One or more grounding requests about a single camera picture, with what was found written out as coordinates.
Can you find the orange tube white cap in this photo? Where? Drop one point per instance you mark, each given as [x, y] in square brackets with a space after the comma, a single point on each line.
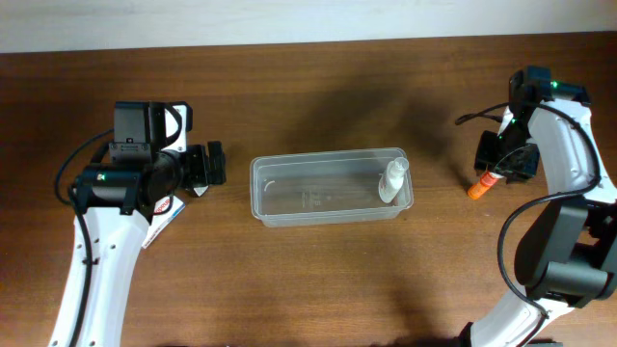
[486, 181]

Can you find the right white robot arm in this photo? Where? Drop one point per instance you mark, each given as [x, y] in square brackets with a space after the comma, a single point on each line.
[556, 253]

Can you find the clear plastic container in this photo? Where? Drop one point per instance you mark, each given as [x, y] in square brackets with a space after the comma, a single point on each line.
[331, 187]

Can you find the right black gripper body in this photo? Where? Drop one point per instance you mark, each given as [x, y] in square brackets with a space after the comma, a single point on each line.
[504, 161]

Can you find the dark bottle white cap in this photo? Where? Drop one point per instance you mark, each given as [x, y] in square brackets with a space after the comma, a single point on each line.
[197, 192]

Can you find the white spray bottle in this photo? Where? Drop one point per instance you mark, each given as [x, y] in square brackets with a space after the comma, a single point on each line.
[392, 179]

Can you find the white red medicine box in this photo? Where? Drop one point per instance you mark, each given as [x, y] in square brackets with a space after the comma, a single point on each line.
[165, 210]

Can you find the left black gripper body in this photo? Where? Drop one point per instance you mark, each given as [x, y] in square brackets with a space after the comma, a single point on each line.
[199, 169]

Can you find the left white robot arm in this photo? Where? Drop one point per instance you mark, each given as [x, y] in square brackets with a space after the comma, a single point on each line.
[119, 210]

